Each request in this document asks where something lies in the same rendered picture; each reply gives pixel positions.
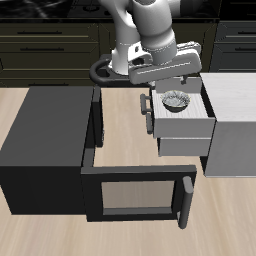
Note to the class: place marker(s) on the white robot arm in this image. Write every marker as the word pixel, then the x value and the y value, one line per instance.
pixel 153 26

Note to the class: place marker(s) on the grey patterned bowl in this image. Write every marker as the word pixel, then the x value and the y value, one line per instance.
pixel 175 100

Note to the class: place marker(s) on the dark kitchen cupboards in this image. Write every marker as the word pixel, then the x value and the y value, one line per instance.
pixel 50 50

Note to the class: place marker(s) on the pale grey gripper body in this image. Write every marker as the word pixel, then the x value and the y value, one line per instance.
pixel 166 68

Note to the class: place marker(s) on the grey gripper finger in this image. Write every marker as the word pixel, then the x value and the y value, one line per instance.
pixel 184 80
pixel 153 84

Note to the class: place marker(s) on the white cabinet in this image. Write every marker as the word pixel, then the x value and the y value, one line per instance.
pixel 233 126

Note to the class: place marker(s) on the black microwave oven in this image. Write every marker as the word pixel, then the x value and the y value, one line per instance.
pixel 43 140

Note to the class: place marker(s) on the flat black base plate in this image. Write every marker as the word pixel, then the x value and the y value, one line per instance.
pixel 98 75

